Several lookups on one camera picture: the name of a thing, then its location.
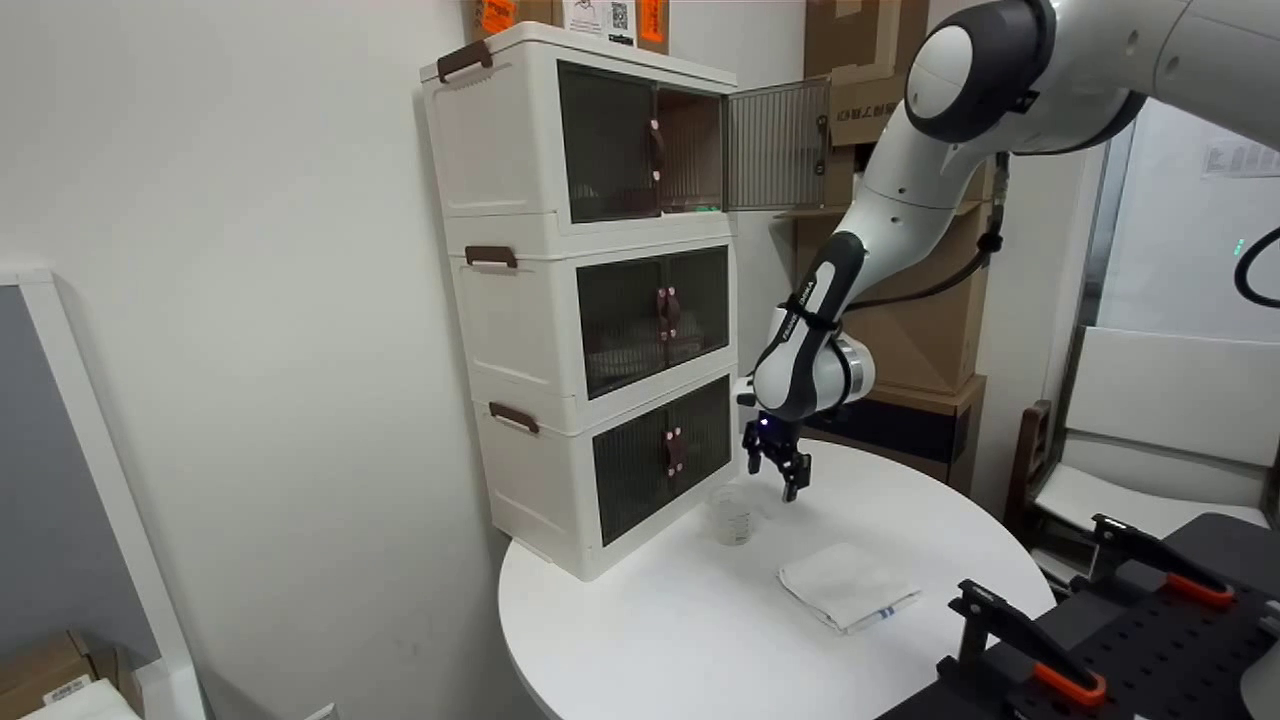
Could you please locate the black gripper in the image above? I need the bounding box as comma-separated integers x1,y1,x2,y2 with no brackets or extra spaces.
741,412,817,508

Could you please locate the dark ribbed cabinet door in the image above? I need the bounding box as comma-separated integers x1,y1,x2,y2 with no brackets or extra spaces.
587,376,741,549
557,62,664,226
573,246,734,406

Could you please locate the white three-tier cabinet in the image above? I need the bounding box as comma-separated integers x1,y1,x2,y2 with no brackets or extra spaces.
415,16,741,586

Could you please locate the open translucent ribbed cabinet door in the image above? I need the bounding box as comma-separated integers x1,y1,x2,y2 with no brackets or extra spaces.
723,76,838,221

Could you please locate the white folded cloth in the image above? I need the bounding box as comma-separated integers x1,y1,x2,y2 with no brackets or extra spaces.
776,537,929,633

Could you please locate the brown wooden piece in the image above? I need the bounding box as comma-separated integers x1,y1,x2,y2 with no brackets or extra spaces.
1002,396,1058,534

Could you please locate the black orange clamp equipment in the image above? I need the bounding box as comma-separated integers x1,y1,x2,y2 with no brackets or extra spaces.
875,514,1280,720

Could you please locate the orange and white box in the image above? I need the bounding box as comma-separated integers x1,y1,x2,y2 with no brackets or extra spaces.
472,0,676,55

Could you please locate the white framed board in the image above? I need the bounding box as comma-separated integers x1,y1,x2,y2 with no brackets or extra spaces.
0,259,212,720

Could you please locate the small cardboard box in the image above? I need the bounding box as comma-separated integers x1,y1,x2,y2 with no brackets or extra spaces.
0,628,144,720

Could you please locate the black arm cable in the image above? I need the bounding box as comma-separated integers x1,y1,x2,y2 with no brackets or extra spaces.
843,217,1008,319

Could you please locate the brown cabinet side handle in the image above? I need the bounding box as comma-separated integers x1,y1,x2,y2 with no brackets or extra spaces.
433,35,499,90
458,240,523,278
483,396,545,442

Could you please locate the black clamp with orange handle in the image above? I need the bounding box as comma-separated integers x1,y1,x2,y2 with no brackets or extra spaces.
1083,514,1243,615
943,577,1111,713

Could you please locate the black looped cable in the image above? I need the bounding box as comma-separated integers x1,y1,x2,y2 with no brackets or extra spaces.
1232,226,1280,312

